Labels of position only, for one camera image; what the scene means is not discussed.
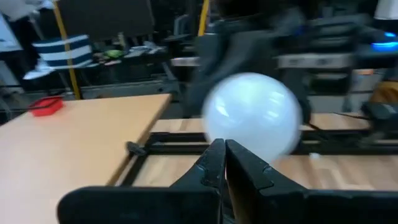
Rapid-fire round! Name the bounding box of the black metal frame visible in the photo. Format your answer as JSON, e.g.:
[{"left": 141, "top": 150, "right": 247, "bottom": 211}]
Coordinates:
[{"left": 119, "top": 130, "right": 398, "bottom": 187}]

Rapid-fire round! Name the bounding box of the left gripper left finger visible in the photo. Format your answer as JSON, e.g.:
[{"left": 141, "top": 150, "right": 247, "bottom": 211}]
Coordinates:
[{"left": 57, "top": 138, "right": 226, "bottom": 224}]

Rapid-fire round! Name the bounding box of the white lightbulb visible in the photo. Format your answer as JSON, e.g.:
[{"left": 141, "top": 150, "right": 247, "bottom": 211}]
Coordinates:
[{"left": 201, "top": 72, "right": 304, "bottom": 164}]

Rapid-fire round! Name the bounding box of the navy white striped bag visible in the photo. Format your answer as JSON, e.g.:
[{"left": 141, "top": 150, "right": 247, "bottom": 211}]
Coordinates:
[{"left": 23, "top": 34, "right": 94, "bottom": 80}]

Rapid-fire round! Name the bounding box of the red plastic box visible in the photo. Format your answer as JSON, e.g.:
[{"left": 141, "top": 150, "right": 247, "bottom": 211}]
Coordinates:
[{"left": 27, "top": 95, "right": 65, "bottom": 118}]

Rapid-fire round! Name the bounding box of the white board panel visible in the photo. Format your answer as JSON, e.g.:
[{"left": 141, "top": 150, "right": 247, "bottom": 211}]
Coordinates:
[{"left": 0, "top": 15, "right": 23, "bottom": 52}]

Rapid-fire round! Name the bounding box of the black monitor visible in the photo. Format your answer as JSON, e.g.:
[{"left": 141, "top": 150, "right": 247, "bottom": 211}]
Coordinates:
[{"left": 57, "top": 0, "right": 155, "bottom": 41}]

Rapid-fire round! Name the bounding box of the yellow cable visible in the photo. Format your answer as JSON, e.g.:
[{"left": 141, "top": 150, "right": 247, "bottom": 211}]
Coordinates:
[
  {"left": 197, "top": 0, "right": 211, "bottom": 37},
  {"left": 52, "top": 0, "right": 81, "bottom": 100}
]

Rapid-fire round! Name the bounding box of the beige desk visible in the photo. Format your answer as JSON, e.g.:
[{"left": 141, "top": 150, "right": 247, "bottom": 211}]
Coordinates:
[{"left": 0, "top": 93, "right": 174, "bottom": 224}]

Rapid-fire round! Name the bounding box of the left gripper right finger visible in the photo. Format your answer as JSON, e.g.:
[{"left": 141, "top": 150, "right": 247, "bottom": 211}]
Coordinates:
[{"left": 226, "top": 139, "right": 398, "bottom": 224}]

